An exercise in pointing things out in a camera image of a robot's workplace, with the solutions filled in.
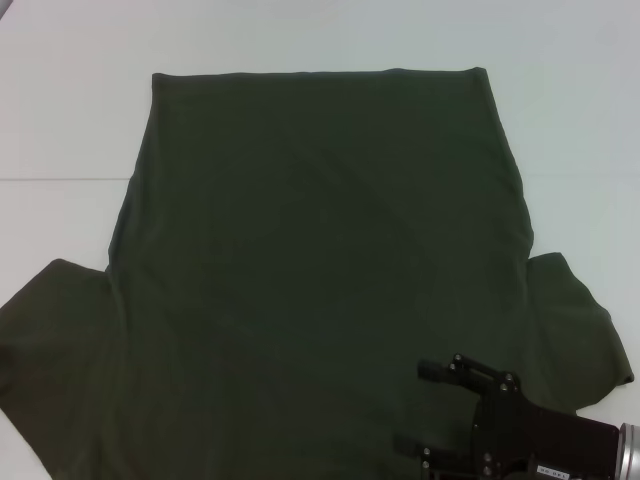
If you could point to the dark green shirt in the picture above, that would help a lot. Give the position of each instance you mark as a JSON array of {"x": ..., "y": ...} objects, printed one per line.
[{"x": 300, "y": 240}]

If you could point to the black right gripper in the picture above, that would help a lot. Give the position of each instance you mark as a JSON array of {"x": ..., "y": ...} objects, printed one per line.
[{"x": 535, "y": 435}]

